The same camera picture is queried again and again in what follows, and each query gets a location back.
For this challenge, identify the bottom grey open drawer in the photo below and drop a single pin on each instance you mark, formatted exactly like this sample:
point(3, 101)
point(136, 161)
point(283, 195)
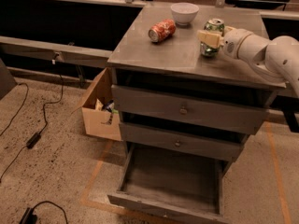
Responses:
point(171, 185)

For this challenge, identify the middle grey drawer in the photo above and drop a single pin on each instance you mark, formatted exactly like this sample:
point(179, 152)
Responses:
point(192, 139)

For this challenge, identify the orange soda can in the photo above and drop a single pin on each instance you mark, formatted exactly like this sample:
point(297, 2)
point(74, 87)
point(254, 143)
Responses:
point(162, 30)

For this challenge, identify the top grey drawer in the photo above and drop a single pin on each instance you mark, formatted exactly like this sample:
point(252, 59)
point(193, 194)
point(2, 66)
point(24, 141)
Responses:
point(213, 114)

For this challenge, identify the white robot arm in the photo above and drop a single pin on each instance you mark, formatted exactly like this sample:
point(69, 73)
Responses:
point(275, 60)

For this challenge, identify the grey drawer cabinet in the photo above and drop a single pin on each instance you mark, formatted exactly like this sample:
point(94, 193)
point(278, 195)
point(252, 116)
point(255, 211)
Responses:
point(195, 88)

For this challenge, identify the white bowl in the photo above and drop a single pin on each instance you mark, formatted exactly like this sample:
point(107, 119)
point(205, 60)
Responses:
point(184, 13)

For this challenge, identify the green soda can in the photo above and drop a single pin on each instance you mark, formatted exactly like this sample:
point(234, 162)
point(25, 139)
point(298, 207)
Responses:
point(214, 25)

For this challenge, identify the black item in box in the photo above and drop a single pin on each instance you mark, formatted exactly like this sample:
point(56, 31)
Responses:
point(108, 111)

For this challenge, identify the black power brick bottom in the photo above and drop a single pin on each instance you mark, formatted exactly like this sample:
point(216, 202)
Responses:
point(29, 216)

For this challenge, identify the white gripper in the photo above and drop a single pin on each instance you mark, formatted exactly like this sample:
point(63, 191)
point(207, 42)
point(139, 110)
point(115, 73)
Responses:
point(234, 43)

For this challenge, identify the cardboard box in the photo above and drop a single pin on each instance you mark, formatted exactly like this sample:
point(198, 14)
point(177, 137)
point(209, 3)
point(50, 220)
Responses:
point(100, 120)

